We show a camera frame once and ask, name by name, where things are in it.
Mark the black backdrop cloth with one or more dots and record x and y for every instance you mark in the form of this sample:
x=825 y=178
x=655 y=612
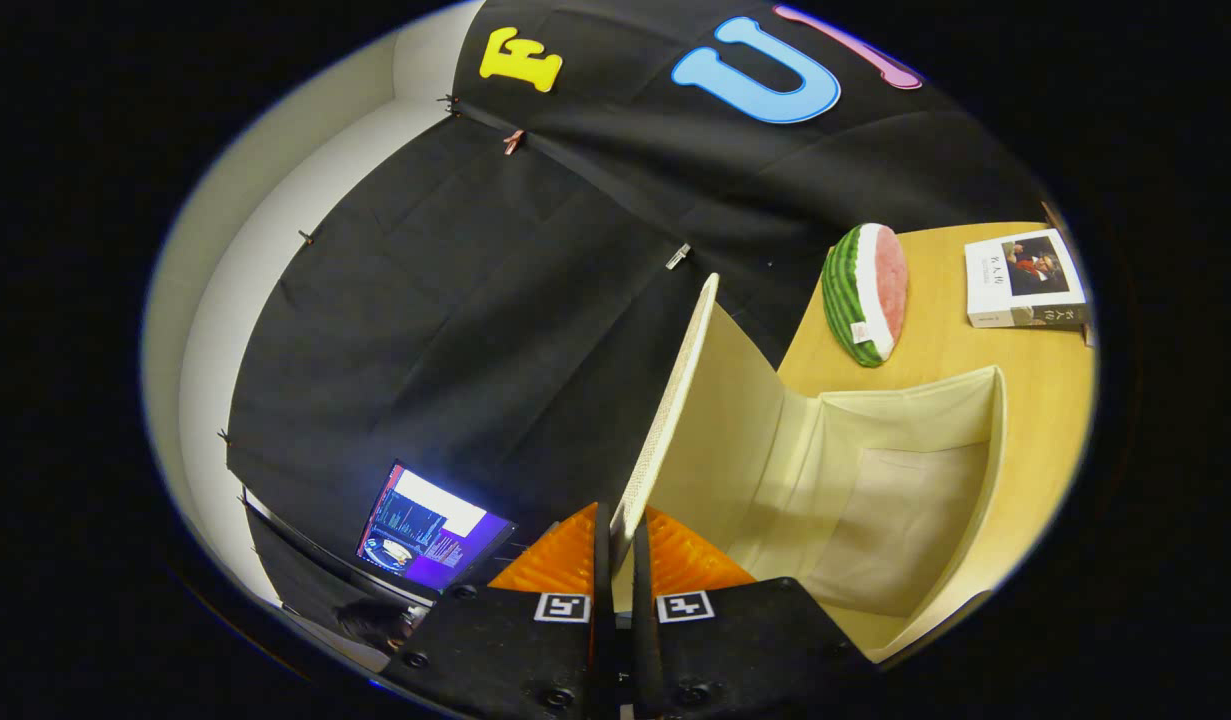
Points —
x=475 y=300

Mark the computer monitor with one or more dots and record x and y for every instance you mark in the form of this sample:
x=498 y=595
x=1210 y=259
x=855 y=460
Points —
x=425 y=525

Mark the beige fabric storage box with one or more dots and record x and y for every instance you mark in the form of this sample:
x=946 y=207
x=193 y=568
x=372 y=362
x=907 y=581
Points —
x=905 y=500

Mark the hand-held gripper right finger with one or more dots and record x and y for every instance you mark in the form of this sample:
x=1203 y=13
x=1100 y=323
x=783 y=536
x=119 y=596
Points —
x=735 y=650

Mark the pink clothes peg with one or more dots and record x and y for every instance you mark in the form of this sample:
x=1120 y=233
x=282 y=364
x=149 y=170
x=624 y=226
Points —
x=514 y=142

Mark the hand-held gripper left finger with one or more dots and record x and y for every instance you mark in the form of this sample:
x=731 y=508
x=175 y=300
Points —
x=505 y=650

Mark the watermelon slice plush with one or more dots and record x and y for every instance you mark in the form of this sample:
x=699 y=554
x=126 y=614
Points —
x=875 y=290

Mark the white portrait cover book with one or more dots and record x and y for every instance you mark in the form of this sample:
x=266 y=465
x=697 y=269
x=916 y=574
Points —
x=995 y=280

